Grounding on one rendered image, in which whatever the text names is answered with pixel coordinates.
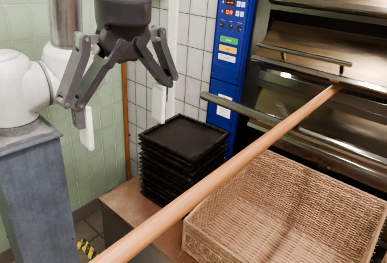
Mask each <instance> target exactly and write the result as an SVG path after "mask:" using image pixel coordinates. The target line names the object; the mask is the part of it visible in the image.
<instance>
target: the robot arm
mask: <svg viewBox="0 0 387 263"><path fill-rule="evenodd" d="M47 6H48V19H49V27H50V41H49V42H48V43H47V44H46V45H45V46H44V48H43V53H42V56H41V60H40V61H36V62H34V61H30V60H29V58H28V57H27V56H26V55H24V54H23V53H21V52H18V51H15V50H13V49H0V151H3V150H5V149H7V148H10V147H13V146H16V145H19V144H22V143H26V142H29V141H31V140H35V139H38V138H42V137H45V136H51V135H53V134H54V130H53V128H50V127H48V126H47V125H45V124H44V123H43V122H42V120H41V118H40V114H39V111H41V110H42V109H44V108H46V107H47V106H50V105H57V104H59V105H60V106H62V107H63V108H64V109H70V108H71V115H72V120H73V125H74V126H75V127H76V128H77V129H78V130H79V135H80V141H81V144H83V145H84V146H85V147H86V148H87V149H88V150H89V151H93V150H94V136H93V122H92V109H91V107H90V106H88V105H87V103H88V102H89V100H90V99H91V97H92V95H93V94H94V93H95V92H96V91H98V90H99V89H100V88H101V87H102V86H103V84H104V82H105V75H106V74H107V72H108V71H109V70H110V69H112V68H113V67H114V65H115V64H116V63H118V64H122V63H125V62H127V61H132V62H134V61H138V59H139V60H140V61H141V63H142V64H143V65H144V66H145V67H146V69H147V70H148V72H149V73H150V74H151V75H152V76H153V78H154V79H155V80H156V81H157V82H158V83H156V82H153V83H152V107H151V118H152V119H154V120H155V121H157V122H159V123H160V124H164V123H165V103H166V102H167V101H168V89H169V88H172V87H173V85H174V83H173V81H177V80H178V78H179V75H178V73H177V70H176V67H175V65H174V61H173V58H172V56H171V53H170V50H169V47H168V44H167V41H166V29H165V28H163V27H160V26H156V25H152V26H151V28H149V24H150V23H151V0H94V16H95V20H96V24H97V29H96V32H95V34H90V33H83V16H82V0H47ZM149 40H151V42H152V45H153V48H154V50H155V53H156V55H157V58H158V61H159V63H160V65H161V67H160V66H159V65H158V63H157V62H156V61H155V59H154V58H153V55H152V53H151V52H150V51H149V49H148V48H147V47H146V46H147V44H148V42H149ZM95 44H97V45H98V46H99V49H98V51H97V52H96V54H95V55H92V50H94V45H95ZM105 56H106V57H107V59H104V58H105ZM161 68H162V69H161Z"/></svg>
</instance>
